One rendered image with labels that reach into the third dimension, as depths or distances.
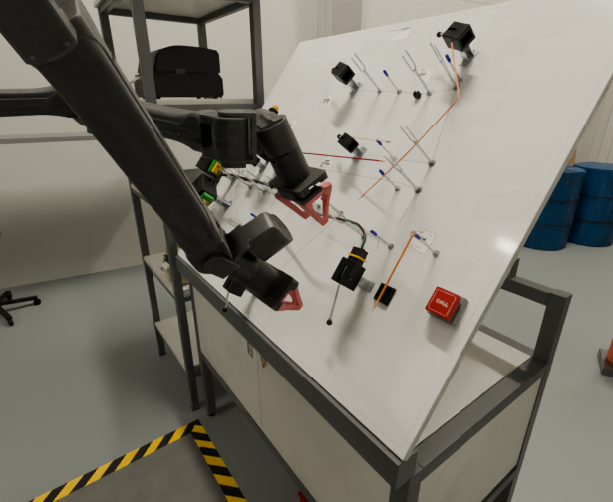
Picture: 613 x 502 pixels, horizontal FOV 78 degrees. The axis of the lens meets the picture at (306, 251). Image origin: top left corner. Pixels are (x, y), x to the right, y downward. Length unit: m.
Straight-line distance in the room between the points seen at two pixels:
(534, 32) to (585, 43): 0.12
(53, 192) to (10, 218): 0.37
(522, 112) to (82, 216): 3.40
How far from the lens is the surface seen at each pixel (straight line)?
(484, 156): 0.90
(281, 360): 0.99
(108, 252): 3.86
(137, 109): 0.42
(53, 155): 3.67
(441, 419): 0.97
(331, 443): 1.04
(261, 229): 0.59
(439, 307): 0.74
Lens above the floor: 1.46
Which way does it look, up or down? 22 degrees down
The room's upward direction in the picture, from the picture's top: straight up
